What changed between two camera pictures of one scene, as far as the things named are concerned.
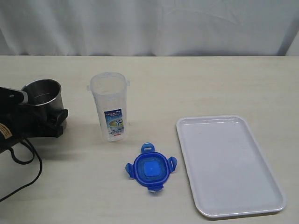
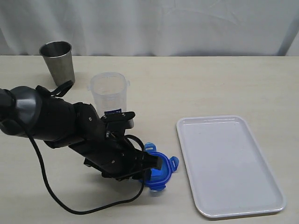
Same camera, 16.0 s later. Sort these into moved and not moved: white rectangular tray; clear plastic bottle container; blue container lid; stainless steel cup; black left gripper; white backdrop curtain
Moved: black left gripper; stainless steel cup
Not moved: white backdrop curtain; blue container lid; clear plastic bottle container; white rectangular tray
